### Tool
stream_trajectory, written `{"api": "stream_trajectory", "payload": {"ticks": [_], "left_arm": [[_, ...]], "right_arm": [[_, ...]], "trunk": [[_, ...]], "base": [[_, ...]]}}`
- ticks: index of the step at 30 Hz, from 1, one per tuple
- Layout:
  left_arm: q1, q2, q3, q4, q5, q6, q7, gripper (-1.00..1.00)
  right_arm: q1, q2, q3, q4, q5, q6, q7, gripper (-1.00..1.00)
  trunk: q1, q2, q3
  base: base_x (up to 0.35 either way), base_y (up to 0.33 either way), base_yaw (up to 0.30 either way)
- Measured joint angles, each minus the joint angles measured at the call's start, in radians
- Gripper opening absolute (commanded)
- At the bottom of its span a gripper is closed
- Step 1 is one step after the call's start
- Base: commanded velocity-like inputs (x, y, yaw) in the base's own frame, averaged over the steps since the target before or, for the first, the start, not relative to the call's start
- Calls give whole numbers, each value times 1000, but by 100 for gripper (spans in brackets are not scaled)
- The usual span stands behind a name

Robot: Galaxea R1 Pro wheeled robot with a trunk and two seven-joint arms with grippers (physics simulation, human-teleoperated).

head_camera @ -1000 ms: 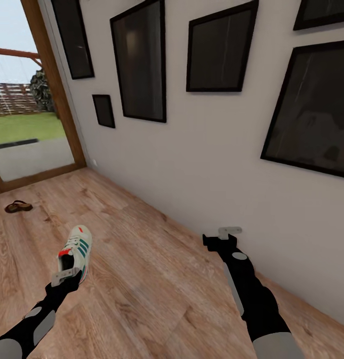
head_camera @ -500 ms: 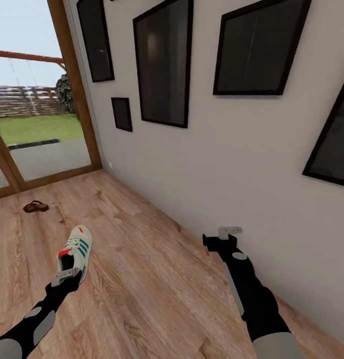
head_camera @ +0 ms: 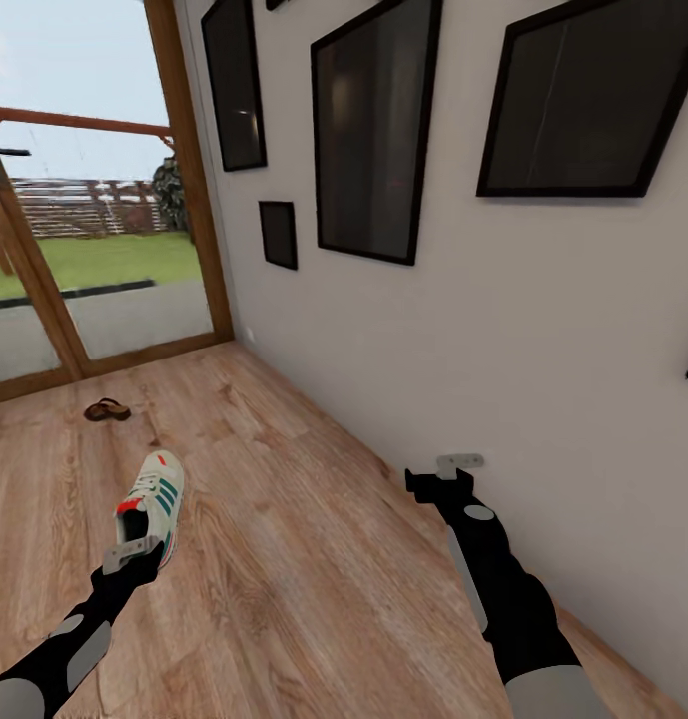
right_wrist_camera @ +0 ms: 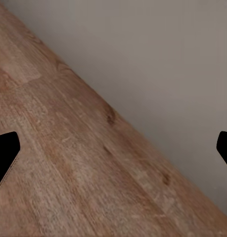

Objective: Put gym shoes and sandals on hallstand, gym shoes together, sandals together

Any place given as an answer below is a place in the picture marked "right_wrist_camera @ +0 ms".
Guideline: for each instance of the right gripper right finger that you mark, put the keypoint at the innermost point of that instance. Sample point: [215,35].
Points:
[222,145]

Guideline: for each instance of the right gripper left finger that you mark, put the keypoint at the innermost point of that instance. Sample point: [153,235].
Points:
[9,148]

